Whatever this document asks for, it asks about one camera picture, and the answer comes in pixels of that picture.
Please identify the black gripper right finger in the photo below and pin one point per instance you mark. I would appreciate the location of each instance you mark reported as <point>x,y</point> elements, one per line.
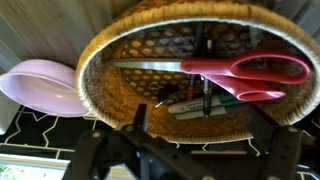
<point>283,150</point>

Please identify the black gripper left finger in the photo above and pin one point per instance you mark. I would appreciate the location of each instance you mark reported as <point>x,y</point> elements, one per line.
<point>100,150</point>

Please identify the woven wicker basket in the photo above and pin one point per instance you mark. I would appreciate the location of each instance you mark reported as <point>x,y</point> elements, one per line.
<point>133,100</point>

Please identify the small purple bowl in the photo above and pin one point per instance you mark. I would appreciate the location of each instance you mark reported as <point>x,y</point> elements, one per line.
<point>40,86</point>

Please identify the black binder clip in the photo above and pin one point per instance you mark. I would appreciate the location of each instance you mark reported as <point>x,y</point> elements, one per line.
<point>166,93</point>

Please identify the black pen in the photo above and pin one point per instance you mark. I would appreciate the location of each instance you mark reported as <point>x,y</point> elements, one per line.
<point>206,96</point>

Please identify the grey marker pen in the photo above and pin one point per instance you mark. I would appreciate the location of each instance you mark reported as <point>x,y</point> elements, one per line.
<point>190,115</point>

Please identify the green capped grey marker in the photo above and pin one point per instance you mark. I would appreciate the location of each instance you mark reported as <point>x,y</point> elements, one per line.
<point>193,105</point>

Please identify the red pen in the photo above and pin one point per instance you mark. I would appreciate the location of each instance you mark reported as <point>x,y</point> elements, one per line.
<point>190,91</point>

